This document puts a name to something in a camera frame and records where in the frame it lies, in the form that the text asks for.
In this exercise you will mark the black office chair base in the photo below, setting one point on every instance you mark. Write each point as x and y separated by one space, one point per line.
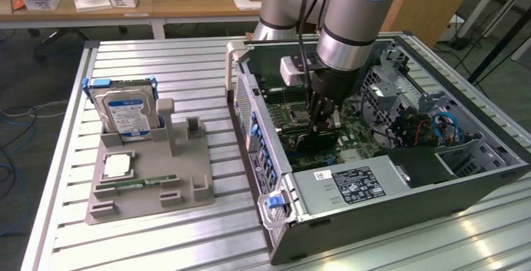
54 36

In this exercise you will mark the green motherboard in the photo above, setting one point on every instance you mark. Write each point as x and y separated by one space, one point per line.
360 140

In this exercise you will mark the wooden cabinet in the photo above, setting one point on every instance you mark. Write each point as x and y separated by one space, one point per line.
435 3

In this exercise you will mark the black stand leg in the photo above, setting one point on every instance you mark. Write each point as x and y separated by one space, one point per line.
482 62

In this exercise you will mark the white square dish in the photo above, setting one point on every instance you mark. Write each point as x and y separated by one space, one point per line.
92 1

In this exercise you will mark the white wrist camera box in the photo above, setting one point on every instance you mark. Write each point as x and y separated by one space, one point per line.
292 73

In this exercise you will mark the white box with red dot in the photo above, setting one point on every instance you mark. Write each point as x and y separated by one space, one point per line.
452 28

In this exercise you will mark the white box with black lid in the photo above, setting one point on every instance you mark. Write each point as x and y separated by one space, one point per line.
39 0

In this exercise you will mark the green RAM stick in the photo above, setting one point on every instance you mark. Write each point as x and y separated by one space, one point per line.
136 183

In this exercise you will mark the black RAM slot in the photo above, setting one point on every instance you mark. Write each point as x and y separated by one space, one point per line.
274 88
275 92
280 99
278 95

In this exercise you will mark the open black PC case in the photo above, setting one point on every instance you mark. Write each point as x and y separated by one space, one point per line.
374 230

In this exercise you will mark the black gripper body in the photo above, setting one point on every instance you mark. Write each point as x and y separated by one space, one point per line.
336 84

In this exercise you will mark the black plastic cover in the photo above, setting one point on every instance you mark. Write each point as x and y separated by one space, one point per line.
419 168

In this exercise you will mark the silver chipset heatsink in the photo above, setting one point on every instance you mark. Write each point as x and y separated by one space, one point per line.
352 156

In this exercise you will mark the metal disk bay cage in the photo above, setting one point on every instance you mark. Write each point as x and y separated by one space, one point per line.
386 97

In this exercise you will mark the hard disk with blue carrier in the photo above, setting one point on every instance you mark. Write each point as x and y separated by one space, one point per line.
124 112

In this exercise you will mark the grey power supply unit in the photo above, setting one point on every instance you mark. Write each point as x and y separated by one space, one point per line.
315 196

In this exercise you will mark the blue case latch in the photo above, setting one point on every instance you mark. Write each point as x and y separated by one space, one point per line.
274 203

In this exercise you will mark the low-profile graphics card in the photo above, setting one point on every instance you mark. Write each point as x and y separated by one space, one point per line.
319 140

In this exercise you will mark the CPU socket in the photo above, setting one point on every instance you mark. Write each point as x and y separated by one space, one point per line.
299 114

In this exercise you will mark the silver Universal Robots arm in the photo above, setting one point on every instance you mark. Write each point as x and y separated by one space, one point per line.
356 10

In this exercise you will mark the grey parts rack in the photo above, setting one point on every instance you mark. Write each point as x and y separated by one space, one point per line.
140 202

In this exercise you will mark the silver CPU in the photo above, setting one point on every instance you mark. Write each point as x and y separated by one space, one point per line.
116 167

